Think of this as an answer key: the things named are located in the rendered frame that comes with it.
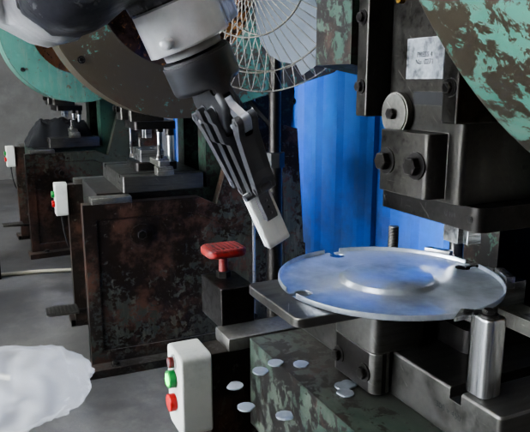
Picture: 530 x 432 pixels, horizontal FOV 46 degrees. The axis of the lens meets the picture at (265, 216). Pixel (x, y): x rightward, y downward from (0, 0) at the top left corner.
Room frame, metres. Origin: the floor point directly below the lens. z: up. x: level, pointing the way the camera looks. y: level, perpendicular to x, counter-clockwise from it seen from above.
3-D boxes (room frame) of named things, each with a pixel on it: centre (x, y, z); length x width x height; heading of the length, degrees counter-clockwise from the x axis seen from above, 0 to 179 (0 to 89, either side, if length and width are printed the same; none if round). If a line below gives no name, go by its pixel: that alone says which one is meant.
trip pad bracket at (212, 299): (1.02, 0.06, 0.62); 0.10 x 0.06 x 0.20; 25
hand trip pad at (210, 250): (1.04, 0.07, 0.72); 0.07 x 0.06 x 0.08; 115
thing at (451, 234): (0.83, -0.27, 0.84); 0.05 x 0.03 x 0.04; 25
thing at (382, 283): (0.78, -0.16, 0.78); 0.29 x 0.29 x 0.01
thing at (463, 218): (0.84, -0.28, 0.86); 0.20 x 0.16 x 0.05; 25
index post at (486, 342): (0.62, -0.24, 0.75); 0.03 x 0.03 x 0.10; 25
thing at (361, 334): (0.76, -0.12, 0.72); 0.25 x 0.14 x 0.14; 115
